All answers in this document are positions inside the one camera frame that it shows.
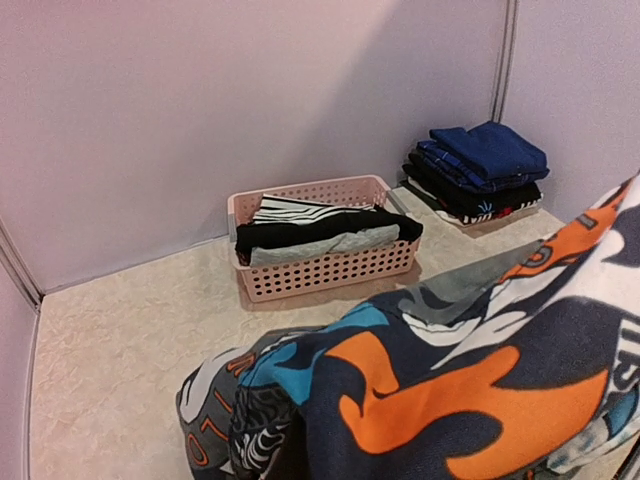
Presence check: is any black white striped garment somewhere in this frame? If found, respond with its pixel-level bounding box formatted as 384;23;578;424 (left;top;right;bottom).
251;195;375;225

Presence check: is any orange patterned garment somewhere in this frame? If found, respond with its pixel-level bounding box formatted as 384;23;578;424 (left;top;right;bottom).
176;177;639;479

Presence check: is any navy blue Mickey t-shirt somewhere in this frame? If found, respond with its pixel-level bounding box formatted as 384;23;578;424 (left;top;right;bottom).
429;122;549;180

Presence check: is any pink perforated plastic basket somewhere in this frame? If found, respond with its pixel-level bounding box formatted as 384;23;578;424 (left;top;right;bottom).
227;175;420;303

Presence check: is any black garment in basket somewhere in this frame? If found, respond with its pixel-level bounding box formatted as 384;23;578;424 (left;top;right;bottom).
235;208;423;265

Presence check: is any left aluminium corner post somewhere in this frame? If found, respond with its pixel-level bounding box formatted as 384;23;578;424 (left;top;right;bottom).
0;224;45;313

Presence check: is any blue plaid folded shirt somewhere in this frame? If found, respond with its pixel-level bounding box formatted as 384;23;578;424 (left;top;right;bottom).
415;140;550;194

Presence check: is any right aluminium corner post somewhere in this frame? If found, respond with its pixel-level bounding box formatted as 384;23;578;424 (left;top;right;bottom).
490;0;520;123

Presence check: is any aluminium corner post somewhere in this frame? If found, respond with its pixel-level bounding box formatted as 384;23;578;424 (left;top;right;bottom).
0;224;45;313
490;0;520;123

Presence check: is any grey folded garment in basket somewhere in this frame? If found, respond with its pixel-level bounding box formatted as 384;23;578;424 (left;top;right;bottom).
249;225;400;267

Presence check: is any black folded printed garment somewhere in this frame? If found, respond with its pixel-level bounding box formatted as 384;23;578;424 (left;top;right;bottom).
402;153;543;226

